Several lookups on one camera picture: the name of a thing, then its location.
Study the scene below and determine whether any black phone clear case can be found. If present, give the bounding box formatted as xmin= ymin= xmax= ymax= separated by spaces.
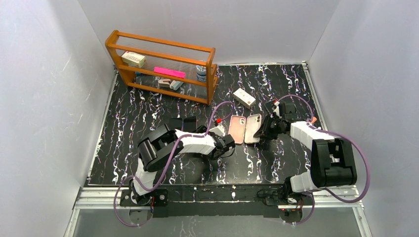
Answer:
xmin=264 ymin=100 xmax=274 ymax=114

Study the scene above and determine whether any blue smartphone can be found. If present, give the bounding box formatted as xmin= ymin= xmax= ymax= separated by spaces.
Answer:
xmin=168 ymin=118 xmax=183 ymax=131

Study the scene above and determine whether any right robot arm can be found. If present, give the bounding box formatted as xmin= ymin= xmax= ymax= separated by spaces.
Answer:
xmin=255 ymin=100 xmax=357 ymax=194

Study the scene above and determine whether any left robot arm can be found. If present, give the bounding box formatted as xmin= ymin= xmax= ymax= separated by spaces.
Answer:
xmin=129 ymin=124 xmax=235 ymax=203

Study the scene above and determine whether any white box red label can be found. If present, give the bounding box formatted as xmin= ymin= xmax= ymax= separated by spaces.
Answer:
xmin=233 ymin=88 xmax=256 ymax=109

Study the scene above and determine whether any pale green eraser block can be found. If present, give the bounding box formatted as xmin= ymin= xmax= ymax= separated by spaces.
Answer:
xmin=169 ymin=80 xmax=184 ymax=91

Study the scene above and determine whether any blue white small jar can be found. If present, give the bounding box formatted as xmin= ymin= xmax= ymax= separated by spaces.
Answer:
xmin=196 ymin=65 xmax=207 ymax=82

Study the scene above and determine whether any pink flat card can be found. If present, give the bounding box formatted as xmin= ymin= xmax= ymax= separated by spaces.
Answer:
xmin=153 ymin=67 xmax=186 ymax=79

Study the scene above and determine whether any orange wooden shelf rack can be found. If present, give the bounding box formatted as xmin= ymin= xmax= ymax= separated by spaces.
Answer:
xmin=105 ymin=30 xmax=218 ymax=105

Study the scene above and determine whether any white stapler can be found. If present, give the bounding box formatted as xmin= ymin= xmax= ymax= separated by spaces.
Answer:
xmin=158 ymin=79 xmax=171 ymax=88

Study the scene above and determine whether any white cardboard box on shelf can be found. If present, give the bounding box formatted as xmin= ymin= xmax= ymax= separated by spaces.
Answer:
xmin=121 ymin=51 xmax=146 ymax=68

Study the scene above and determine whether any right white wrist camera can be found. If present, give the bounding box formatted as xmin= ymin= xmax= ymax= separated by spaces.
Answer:
xmin=272 ymin=100 xmax=281 ymax=117

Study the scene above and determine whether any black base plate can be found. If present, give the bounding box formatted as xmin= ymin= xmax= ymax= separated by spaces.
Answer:
xmin=116 ymin=184 xmax=288 ymax=218

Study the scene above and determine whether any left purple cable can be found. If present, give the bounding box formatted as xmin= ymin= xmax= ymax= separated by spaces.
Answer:
xmin=113 ymin=101 xmax=236 ymax=228

